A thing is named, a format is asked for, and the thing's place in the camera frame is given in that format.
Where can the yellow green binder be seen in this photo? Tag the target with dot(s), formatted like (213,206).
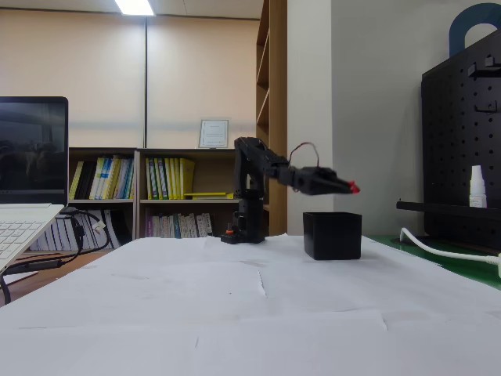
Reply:
(161,178)
(149,178)
(167,178)
(172,178)
(155,178)

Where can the tall wooden bookshelf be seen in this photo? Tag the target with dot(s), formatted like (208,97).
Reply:
(278,78)

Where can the orange black table clamp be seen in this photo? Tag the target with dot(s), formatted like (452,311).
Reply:
(230,237)

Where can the low wooden bookshelf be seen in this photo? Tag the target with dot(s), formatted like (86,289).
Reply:
(102,150)
(188,152)

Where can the thin yellow book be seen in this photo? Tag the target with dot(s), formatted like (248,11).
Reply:
(76,182)

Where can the black pegboard hook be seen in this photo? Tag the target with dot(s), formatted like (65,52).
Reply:
(487,109)
(485,66)

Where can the yellow white book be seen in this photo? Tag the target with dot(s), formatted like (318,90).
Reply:
(98,176)
(110,176)

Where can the black book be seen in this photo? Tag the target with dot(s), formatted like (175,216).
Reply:
(87,180)

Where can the teal spined book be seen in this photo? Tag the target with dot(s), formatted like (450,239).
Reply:
(177,226)

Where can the framed certificate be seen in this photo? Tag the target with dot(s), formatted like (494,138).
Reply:
(214,133)

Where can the purple white book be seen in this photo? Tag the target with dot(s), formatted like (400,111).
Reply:
(149,226)

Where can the small white bottle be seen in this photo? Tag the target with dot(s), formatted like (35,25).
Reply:
(477,188)

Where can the dark blue arched board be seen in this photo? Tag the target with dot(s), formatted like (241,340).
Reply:
(456,35)

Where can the beige roller blind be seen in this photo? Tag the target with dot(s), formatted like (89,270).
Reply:
(78,70)
(203,70)

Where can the black open box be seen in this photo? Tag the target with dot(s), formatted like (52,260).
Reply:
(332,235)

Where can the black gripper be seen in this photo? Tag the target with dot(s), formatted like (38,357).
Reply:
(322,182)

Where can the flat yellow folder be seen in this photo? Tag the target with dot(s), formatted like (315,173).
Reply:
(207,195)

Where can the white laptop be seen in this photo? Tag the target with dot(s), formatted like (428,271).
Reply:
(31,156)

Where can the small red pawn piece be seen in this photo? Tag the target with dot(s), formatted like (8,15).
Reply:
(355,188)

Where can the black pegboard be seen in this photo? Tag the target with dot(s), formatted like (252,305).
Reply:
(450,137)

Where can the black laptop stand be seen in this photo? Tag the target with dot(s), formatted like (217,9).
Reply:
(35,265)

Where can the ceiling light panel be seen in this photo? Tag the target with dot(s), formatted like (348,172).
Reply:
(134,7)

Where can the wide yellow binder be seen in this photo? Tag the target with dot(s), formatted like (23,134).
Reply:
(188,174)

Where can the black pegboard shelf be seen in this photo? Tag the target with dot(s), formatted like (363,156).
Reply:
(438,207)

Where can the white spined book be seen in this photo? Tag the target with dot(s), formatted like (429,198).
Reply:
(205,225)

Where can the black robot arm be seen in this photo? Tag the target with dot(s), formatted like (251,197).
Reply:
(248,219)

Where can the blue white book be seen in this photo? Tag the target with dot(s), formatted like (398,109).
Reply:
(125,178)

